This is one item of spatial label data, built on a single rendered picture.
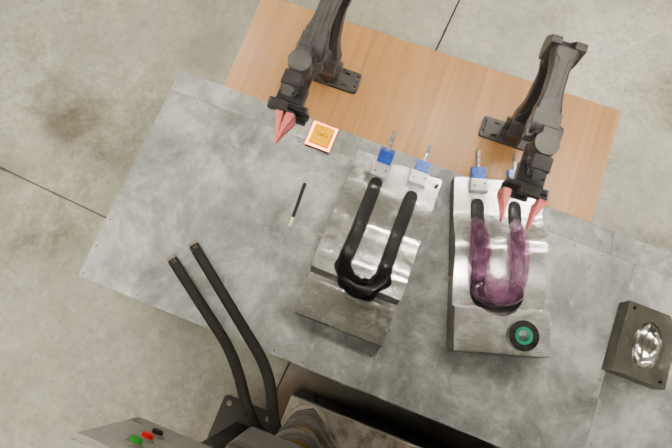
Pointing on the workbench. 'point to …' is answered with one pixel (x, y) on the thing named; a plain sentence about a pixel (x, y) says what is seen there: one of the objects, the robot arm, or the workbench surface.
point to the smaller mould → (640, 345)
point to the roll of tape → (525, 333)
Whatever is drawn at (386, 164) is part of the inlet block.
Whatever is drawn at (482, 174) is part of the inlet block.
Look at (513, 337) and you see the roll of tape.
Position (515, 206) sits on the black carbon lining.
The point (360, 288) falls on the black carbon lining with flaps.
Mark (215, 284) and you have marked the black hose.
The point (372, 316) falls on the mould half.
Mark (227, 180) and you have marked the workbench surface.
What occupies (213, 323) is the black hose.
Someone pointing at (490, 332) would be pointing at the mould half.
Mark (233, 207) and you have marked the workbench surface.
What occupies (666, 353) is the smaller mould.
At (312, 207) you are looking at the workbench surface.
